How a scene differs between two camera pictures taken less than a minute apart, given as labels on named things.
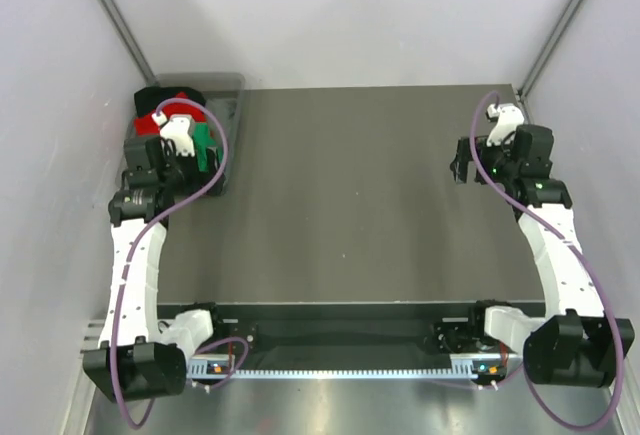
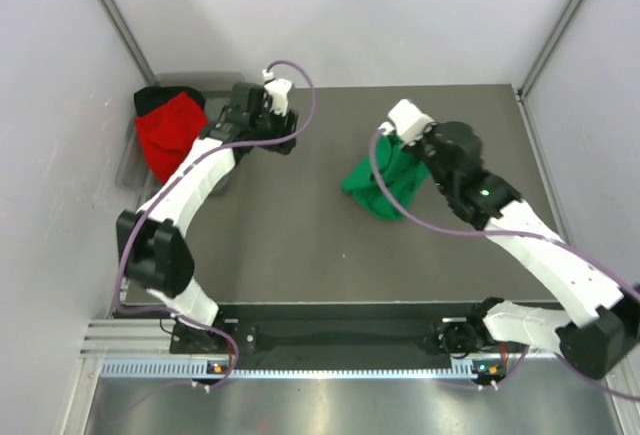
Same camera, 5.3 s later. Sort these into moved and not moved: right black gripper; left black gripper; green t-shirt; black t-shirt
Moved: right black gripper; left black gripper; green t-shirt
Not moved: black t-shirt
